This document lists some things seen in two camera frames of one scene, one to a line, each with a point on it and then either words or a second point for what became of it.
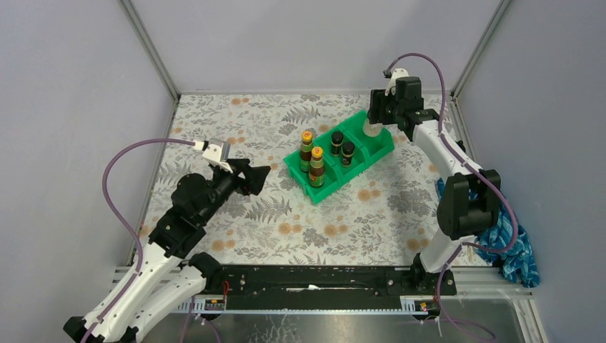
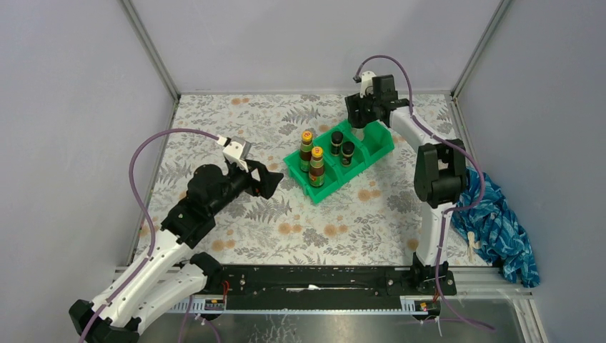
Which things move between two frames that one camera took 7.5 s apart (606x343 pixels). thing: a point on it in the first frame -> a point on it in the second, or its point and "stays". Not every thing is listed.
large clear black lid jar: [371, 129] -> [359, 133]
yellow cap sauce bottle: [306, 150] stays
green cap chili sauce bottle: [316, 167] stays
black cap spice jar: [348, 149] stays
